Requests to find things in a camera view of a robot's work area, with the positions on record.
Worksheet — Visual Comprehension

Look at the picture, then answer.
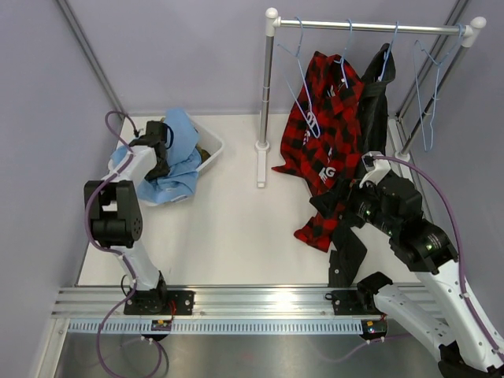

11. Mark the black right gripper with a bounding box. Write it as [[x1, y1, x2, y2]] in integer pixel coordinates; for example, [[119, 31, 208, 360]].
[[309, 175, 398, 236]]

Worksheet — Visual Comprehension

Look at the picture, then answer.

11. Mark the light blue shirt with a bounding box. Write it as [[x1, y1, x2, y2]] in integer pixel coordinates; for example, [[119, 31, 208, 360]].
[[110, 108, 202, 206]]

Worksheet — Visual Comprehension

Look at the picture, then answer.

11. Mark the yellow plaid shirt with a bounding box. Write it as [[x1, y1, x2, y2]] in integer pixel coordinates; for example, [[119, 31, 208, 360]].
[[157, 116, 212, 165]]

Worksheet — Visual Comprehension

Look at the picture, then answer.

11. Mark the light blue wire hanger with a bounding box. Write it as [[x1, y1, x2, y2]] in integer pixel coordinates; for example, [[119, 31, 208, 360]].
[[412, 23, 465, 152]]

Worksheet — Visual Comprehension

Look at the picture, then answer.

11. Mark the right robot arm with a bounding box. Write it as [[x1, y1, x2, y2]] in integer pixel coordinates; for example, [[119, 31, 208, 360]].
[[310, 172, 503, 377]]

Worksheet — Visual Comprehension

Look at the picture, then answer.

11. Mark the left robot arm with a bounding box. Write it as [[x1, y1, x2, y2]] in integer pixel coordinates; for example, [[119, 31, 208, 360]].
[[83, 120, 173, 315]]

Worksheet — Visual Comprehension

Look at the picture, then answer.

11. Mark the dark grey striped shirt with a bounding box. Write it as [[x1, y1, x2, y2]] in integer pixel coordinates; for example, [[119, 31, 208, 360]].
[[328, 43, 396, 287]]

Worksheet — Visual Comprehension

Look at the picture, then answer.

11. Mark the red black plaid shirt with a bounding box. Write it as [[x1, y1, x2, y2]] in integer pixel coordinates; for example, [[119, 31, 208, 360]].
[[271, 50, 365, 253]]

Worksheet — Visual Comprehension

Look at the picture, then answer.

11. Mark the blue hanger of red shirt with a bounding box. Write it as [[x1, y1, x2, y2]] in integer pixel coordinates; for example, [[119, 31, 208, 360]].
[[339, 19, 354, 88]]

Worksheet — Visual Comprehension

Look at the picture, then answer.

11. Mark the blue hanger of grey shirt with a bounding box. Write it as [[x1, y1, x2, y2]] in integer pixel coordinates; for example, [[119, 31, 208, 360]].
[[378, 21, 399, 82]]

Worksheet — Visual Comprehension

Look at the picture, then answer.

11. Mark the white plastic basket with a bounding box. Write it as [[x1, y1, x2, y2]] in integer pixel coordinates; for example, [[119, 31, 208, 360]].
[[108, 116, 224, 202]]

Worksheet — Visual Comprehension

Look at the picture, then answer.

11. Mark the metal clothes rack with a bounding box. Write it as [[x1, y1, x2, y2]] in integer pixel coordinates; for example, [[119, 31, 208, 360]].
[[255, 1, 487, 189]]

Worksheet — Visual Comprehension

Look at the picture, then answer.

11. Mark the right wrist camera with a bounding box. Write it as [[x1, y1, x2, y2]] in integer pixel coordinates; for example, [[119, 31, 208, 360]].
[[359, 151, 391, 189]]

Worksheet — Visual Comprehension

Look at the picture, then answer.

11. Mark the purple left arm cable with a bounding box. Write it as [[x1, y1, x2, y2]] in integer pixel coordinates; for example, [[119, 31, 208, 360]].
[[84, 110, 141, 283]]

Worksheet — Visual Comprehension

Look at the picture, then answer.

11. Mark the purple cable loop right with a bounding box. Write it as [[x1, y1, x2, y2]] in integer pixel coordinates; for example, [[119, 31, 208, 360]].
[[306, 332, 413, 362]]

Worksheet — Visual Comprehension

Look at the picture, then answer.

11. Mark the purple cable loop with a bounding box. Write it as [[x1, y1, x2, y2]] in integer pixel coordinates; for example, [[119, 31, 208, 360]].
[[96, 281, 170, 377], [306, 332, 413, 362]]

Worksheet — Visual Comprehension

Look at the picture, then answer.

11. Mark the purple cable loop left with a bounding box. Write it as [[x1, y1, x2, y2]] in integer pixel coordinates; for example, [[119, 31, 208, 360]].
[[96, 281, 170, 377]]

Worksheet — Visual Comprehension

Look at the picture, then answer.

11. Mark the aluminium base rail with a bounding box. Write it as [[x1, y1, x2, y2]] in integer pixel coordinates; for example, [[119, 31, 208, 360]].
[[50, 285, 442, 316]]

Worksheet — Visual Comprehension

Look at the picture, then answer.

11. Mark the white slotted cable duct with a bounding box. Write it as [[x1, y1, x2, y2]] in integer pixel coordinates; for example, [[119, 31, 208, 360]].
[[69, 319, 364, 335]]

